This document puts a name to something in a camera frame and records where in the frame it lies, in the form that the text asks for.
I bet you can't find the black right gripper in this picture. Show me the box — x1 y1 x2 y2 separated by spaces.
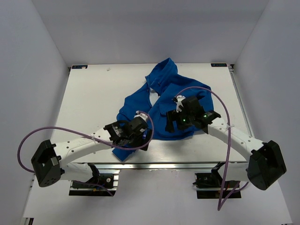
165 108 194 134

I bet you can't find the blue zip jacket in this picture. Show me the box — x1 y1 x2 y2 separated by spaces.
111 57 214 162

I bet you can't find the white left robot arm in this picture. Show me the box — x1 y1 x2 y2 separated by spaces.
31 116 152 188

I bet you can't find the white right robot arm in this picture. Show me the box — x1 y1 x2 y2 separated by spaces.
165 96 286 190

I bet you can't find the right corner label sticker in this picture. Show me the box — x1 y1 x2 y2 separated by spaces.
210 63 227 67

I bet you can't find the corner label sticker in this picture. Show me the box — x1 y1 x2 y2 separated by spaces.
71 65 88 69
210 63 227 67

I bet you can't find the left corner label sticker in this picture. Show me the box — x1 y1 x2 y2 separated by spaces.
71 65 88 69

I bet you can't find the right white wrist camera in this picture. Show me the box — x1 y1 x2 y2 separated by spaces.
173 95 186 113

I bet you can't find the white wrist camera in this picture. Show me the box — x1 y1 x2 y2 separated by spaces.
134 111 149 122
173 95 186 113

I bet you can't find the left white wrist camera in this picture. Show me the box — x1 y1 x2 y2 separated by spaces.
134 111 149 122

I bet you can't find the aluminium front rail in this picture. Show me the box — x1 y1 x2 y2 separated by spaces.
86 161 247 171

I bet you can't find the aluminium rail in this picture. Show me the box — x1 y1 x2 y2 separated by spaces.
228 64 254 137
86 161 247 171

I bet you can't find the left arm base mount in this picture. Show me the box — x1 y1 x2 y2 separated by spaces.
69 171 119 197

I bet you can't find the aluminium right side rail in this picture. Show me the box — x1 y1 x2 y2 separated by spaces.
228 64 254 137

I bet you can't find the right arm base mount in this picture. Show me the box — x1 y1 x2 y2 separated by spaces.
193 173 241 199

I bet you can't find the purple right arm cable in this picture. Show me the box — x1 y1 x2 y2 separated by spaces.
174 86 250 211

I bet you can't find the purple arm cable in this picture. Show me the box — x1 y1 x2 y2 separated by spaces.
18 111 155 196
174 86 250 211

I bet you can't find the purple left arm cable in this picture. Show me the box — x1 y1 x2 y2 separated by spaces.
18 111 155 196

